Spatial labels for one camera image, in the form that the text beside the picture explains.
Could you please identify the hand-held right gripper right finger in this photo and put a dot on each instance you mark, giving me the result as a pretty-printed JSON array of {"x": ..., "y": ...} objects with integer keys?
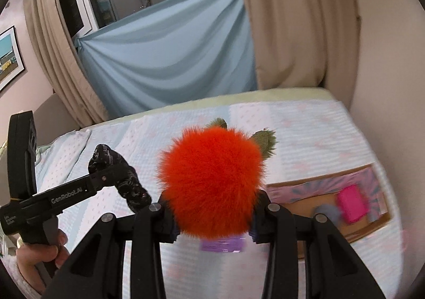
[{"x": 263, "y": 222}]

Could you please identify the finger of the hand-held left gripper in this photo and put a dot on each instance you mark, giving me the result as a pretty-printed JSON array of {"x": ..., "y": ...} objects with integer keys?
[{"x": 103, "y": 180}]

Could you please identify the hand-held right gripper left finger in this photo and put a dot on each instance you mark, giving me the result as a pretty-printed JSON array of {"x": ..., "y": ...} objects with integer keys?
[{"x": 166, "y": 224}]

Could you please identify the black patterned scrunchie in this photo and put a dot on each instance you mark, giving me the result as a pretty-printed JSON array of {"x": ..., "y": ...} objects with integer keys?
[{"x": 132, "y": 186}]

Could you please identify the cardboard box with pink lining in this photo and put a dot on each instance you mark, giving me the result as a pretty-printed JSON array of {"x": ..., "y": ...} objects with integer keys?
[{"x": 308, "y": 201}]

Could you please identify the orange fluffy plush toy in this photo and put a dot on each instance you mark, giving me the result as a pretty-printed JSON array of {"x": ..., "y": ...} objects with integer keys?
[{"x": 212, "y": 182}]

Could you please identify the pink soft item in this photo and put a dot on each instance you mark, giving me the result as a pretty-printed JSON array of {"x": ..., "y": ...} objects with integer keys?
[{"x": 352, "y": 204}]

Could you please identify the person's left hand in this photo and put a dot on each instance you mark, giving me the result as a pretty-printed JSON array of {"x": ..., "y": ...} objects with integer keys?
[{"x": 35, "y": 260}]

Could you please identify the light blue pillow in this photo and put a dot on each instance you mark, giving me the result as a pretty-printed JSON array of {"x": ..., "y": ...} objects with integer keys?
[{"x": 63, "y": 149}]

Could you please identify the grey fuzzy item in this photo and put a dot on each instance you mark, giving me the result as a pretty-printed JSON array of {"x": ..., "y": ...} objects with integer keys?
[{"x": 327, "y": 213}]

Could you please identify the beige curtain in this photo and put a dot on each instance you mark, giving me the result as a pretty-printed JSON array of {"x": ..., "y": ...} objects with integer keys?
[
  {"x": 292, "y": 20},
  {"x": 66, "y": 86}
]

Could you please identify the light blue patterned blanket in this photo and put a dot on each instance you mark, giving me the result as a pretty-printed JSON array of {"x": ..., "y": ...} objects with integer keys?
[{"x": 315, "y": 139}]

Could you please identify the light blue hanging sheet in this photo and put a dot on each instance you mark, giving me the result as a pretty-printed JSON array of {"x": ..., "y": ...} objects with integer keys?
[{"x": 166, "y": 53}]

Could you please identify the framed wall picture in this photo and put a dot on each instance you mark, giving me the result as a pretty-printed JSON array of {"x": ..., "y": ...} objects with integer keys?
[{"x": 6, "y": 59}]

